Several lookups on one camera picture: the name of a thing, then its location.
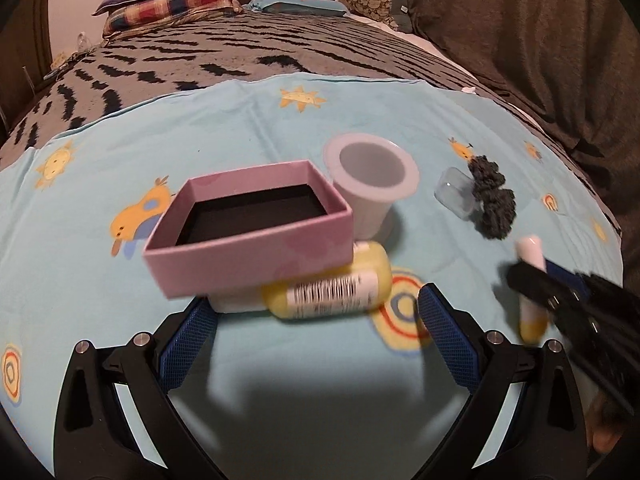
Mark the clutter on chair seat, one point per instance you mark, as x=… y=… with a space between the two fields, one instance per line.
x=67 y=57

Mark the light blue pillow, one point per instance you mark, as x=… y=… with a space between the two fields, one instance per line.
x=300 y=6

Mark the white and yellow tube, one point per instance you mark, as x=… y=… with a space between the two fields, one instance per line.
x=531 y=255

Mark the brown curtain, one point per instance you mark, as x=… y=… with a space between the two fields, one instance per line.
x=525 y=35

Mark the white plastic cup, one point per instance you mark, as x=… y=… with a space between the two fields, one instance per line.
x=367 y=200

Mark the pink cardboard box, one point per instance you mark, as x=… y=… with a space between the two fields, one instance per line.
x=250 y=255

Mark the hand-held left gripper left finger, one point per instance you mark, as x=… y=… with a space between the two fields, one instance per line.
x=187 y=345

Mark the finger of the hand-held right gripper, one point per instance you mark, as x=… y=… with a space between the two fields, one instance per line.
x=567 y=277
x=532 y=282

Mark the grey blue bag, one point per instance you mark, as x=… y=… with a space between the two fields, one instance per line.
x=402 y=7

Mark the dark crocheted scrunchie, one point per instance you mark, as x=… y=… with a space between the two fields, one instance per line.
x=492 y=205

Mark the light blue printed sheet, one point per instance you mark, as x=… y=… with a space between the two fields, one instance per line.
x=240 y=115

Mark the red and blue plaid pillow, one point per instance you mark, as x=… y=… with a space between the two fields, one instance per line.
x=170 y=10

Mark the clear plastic cup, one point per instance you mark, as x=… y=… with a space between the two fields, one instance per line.
x=454 y=191

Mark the grey zebra striped blanket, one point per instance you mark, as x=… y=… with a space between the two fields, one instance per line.
x=250 y=45

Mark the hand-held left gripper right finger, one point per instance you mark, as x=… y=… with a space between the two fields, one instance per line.
x=445 y=327

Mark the person's right hand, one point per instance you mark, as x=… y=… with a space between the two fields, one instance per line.
x=607 y=432

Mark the dark wooden wardrobe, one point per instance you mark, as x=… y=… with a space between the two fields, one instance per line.
x=22 y=35

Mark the yellow bottle with barcode label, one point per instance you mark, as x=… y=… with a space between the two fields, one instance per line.
x=330 y=292

